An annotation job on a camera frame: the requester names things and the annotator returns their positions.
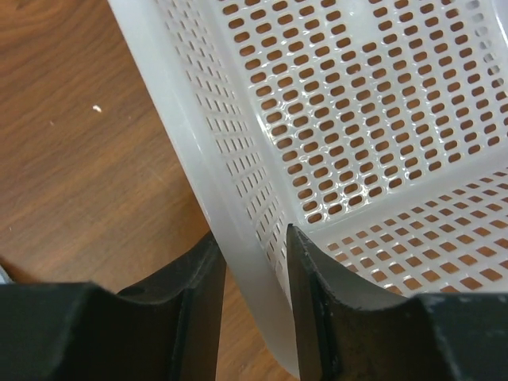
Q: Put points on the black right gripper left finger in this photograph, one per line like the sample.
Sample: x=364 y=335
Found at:
x=165 y=327

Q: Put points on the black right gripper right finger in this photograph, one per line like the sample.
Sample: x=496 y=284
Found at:
x=347 y=328

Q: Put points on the white perforated plastic basket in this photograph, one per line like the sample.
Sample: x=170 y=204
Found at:
x=379 y=128

